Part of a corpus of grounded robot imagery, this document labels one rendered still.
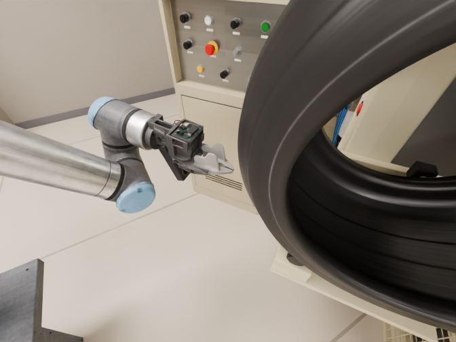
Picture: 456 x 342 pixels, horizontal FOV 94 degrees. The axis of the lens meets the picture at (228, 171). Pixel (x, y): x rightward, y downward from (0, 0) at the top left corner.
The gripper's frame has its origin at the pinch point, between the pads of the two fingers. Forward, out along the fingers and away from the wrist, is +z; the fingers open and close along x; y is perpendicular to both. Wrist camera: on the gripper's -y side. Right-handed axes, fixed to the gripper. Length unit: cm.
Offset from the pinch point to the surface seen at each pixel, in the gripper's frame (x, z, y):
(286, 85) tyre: -12.1, 7.7, 28.7
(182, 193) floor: 51, -50, -109
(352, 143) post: 28.4, 27.5, -0.2
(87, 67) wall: 122, -211, -79
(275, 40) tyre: -8.8, 5.2, 31.0
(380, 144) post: 28.4, 33.7, 2.3
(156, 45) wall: 183, -167, -63
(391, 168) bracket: 26.2, 39.5, -2.3
